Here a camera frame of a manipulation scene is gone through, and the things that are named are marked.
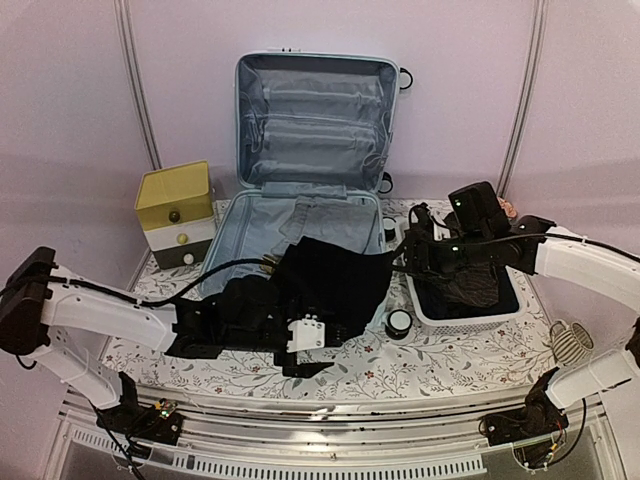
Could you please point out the aluminium front rail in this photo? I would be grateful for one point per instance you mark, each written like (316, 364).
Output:
(225, 437)

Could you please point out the light blue hard-shell suitcase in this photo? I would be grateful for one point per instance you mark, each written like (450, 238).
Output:
(307, 125)

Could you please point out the gold cap glass bottle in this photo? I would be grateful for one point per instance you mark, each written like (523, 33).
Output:
(269, 263)

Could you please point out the grey garment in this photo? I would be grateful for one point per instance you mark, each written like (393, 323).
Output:
(344, 223)

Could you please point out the striped woven cup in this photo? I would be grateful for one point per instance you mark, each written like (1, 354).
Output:
(570, 343)

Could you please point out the white plastic mesh basket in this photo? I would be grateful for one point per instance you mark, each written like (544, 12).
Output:
(464, 252)

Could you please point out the black trousers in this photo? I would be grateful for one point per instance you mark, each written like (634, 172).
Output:
(344, 288)

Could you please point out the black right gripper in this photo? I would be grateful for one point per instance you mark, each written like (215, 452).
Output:
(428, 262)

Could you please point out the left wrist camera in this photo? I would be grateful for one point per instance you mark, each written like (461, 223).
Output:
(307, 333)

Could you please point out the right wall aluminium post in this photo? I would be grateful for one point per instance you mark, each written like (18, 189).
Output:
(531, 67)

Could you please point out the dark navy garment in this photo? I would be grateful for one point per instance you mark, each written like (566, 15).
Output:
(433, 305)

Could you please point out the wall aluminium post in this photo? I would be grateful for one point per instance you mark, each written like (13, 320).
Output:
(531, 67)
(124, 23)

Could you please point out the patterned small bowl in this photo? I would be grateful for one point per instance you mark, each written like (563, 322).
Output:
(508, 209)

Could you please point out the left wall aluminium post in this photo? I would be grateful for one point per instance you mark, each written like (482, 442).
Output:
(124, 23)

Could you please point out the black striped garment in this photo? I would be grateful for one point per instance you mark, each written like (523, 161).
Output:
(475, 286)

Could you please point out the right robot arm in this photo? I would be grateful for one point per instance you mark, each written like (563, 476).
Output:
(484, 235)

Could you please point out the yellow white drawer organizer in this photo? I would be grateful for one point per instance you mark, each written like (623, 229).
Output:
(175, 209)

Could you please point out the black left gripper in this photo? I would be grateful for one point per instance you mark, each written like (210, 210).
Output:
(292, 368)

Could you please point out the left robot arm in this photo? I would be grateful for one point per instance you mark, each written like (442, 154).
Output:
(42, 300)

